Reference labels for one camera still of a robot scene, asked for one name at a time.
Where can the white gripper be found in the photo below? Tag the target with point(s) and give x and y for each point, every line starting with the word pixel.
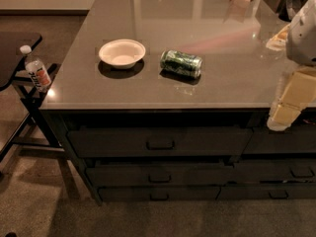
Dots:
pixel 302 39

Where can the drawer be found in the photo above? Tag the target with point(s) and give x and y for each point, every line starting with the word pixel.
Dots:
pixel 264 191
pixel 288 170
pixel 296 139
pixel 159 193
pixel 176 174
pixel 159 141

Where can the green soda can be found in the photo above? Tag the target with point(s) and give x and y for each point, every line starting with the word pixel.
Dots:
pixel 181 63

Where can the white paper bowl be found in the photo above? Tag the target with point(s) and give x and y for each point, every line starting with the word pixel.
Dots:
pixel 122 53

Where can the clear water bottle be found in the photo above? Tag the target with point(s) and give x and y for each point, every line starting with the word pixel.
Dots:
pixel 36 69

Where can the dark folding chair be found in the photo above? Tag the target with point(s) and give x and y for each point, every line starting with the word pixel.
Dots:
pixel 11 68

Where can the dark cabinet frame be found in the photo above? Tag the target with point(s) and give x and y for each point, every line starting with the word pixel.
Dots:
pixel 63 121

